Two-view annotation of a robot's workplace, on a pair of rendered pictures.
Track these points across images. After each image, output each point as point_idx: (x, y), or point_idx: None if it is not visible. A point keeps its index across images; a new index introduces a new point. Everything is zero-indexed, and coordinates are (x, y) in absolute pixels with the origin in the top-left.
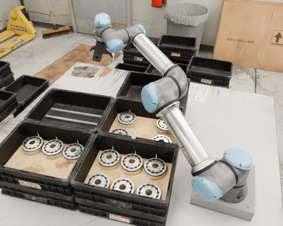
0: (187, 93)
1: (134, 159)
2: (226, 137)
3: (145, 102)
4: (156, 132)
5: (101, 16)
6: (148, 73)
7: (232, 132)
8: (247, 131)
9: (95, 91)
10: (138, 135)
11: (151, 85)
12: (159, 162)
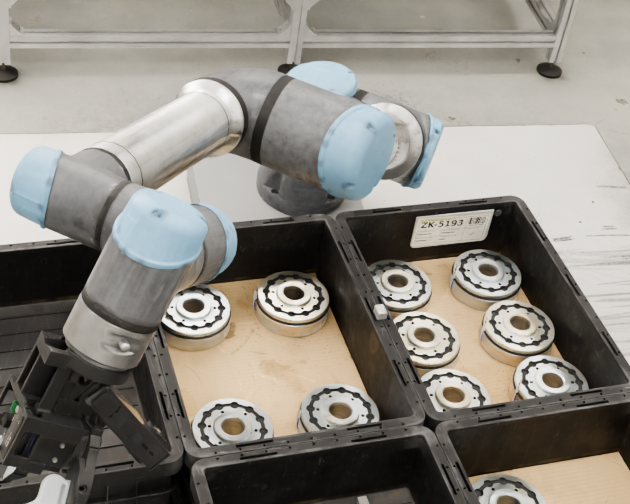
0: (29, 242)
1: (415, 329)
2: (54, 239)
3: (372, 172)
4: (232, 339)
5: (169, 205)
6: None
7: (18, 227)
8: None
9: None
10: (282, 383)
11: (360, 115)
12: (377, 277)
